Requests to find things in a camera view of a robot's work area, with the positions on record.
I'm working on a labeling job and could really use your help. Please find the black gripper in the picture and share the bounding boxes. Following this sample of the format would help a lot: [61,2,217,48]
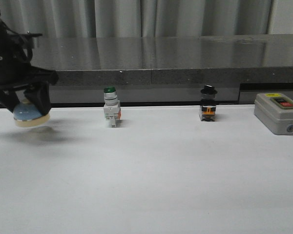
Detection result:
[0,18,59,115]

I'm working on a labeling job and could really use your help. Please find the blue and cream service bell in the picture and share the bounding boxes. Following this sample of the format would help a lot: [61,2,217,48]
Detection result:
[13,98,50,127]

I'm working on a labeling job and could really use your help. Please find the dark grey stone counter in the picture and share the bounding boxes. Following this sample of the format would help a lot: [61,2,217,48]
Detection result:
[0,34,293,106]

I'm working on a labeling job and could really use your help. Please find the grey curtain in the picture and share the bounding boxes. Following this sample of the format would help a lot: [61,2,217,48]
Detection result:
[0,0,293,38]

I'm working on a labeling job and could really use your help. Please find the green pushbutton switch white base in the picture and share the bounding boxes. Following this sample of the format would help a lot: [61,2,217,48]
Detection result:
[104,86,121,127]

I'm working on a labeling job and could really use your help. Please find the black selector switch orange base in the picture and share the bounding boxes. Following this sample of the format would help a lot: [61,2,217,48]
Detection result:
[199,85,217,121]

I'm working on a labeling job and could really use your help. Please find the grey push button switch box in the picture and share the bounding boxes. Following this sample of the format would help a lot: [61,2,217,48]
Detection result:
[254,93,293,135]

